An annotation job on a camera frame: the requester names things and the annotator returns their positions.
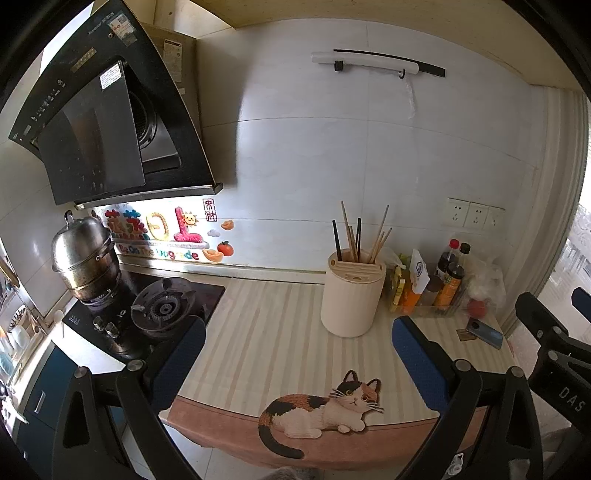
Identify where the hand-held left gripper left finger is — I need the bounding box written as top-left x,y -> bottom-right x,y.
52,318 -> 207,480

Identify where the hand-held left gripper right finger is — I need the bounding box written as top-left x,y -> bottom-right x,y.
392,316 -> 544,480

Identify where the beige round utensil holder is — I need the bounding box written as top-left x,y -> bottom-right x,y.
320,251 -> 387,339

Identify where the white sheer curtain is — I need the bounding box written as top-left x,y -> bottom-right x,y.
540,92 -> 591,324

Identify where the clear plastic organizer tray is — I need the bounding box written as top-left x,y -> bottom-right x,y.
390,277 -> 467,319

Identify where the blue smartphone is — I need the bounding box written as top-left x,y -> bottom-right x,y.
465,318 -> 505,348

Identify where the clear plastic bag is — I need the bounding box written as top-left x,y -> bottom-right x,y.
462,256 -> 506,319

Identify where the black gas stove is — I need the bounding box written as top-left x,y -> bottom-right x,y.
60,270 -> 227,363

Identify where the yellow seasoning box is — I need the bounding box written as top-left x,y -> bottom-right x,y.
390,268 -> 407,312

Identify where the glass jar dark lid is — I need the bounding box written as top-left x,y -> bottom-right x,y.
424,276 -> 443,306

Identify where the soy sauce bottle orange label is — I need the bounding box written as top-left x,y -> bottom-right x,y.
433,242 -> 472,311

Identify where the orange and white packet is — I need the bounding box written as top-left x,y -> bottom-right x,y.
404,249 -> 430,308

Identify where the striped cat table mat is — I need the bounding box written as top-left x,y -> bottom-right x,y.
166,277 -> 515,472

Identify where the dark sauce bottle red cap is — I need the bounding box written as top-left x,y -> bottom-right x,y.
436,239 -> 461,282

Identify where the blue cabinet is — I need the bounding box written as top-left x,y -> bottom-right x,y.
18,344 -> 77,444

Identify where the steel steamer pot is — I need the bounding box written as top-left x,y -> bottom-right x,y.
50,210 -> 122,303

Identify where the grey slipper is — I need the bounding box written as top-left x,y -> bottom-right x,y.
265,466 -> 319,480

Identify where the dish rack with bowls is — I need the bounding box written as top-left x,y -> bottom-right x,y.
0,249 -> 54,388

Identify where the black range hood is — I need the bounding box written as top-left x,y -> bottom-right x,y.
7,0 -> 225,208

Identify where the white wall socket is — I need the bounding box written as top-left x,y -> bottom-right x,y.
445,198 -> 472,228
464,202 -> 490,232
484,206 -> 506,232

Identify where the colourful wall sticker set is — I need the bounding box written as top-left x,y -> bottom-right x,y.
92,198 -> 236,264

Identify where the white and black wall rail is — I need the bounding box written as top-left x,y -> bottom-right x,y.
311,48 -> 447,79

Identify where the beige hood duct cover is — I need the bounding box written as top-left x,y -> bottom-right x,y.
139,21 -> 204,153

